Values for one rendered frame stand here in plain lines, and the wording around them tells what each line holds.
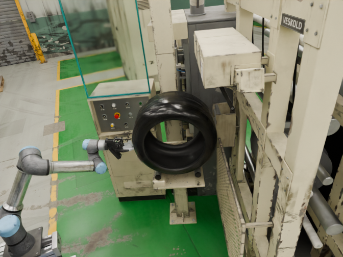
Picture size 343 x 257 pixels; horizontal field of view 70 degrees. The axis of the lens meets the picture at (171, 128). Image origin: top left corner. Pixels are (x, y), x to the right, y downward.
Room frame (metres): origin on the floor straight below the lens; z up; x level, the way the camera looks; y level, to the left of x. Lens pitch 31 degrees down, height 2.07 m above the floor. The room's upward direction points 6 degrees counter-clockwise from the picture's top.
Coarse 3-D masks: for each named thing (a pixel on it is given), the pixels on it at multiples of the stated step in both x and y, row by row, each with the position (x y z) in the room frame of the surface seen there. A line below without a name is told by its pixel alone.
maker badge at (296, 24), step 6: (282, 18) 1.01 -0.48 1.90; (288, 18) 0.95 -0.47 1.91; (294, 18) 0.90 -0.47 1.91; (300, 18) 0.86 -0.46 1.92; (282, 24) 1.00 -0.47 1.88; (288, 24) 0.94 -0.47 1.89; (294, 24) 0.90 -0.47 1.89; (300, 24) 0.85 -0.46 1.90; (294, 30) 0.89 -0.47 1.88; (300, 30) 0.84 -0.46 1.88
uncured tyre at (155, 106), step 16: (160, 96) 1.45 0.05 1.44; (176, 96) 1.41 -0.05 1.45; (192, 96) 1.46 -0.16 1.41; (144, 112) 1.35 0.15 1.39; (160, 112) 1.29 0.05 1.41; (176, 112) 1.28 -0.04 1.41; (192, 112) 1.29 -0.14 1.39; (208, 112) 1.39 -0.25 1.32; (144, 128) 1.29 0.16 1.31; (208, 128) 1.27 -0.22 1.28; (144, 144) 1.51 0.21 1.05; (160, 144) 1.55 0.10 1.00; (192, 144) 1.53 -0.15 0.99; (208, 144) 1.26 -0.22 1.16; (144, 160) 1.29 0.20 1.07; (160, 160) 1.44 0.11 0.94; (176, 160) 1.46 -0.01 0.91; (192, 160) 1.41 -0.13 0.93; (208, 160) 1.30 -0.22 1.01
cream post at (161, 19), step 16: (160, 0) 1.66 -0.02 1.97; (160, 16) 1.66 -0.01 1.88; (160, 32) 1.66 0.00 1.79; (160, 48) 1.66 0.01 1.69; (160, 64) 1.66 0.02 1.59; (160, 80) 1.66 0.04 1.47; (176, 80) 1.66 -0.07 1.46; (176, 128) 1.66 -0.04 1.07; (176, 192) 1.66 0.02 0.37; (176, 208) 1.66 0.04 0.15
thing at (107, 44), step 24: (72, 0) 1.98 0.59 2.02; (96, 0) 1.97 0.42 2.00; (120, 0) 1.96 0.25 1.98; (72, 24) 1.99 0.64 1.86; (96, 24) 1.97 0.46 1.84; (120, 24) 1.96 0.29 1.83; (72, 48) 1.98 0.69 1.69; (96, 48) 1.98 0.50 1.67; (120, 48) 1.96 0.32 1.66; (96, 72) 1.98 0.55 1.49; (120, 72) 1.97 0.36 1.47; (144, 72) 1.95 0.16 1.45; (96, 96) 1.98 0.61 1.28
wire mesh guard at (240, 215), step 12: (216, 156) 1.65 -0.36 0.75; (216, 168) 1.65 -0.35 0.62; (228, 168) 1.20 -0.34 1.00; (216, 180) 1.65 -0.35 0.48; (216, 192) 1.65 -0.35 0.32; (228, 192) 1.15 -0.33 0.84; (228, 216) 1.14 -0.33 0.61; (240, 216) 0.83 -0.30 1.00; (228, 228) 1.12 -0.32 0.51; (240, 228) 0.82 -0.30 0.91; (240, 240) 0.78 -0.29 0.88; (228, 252) 1.06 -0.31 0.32; (240, 252) 0.77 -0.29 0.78
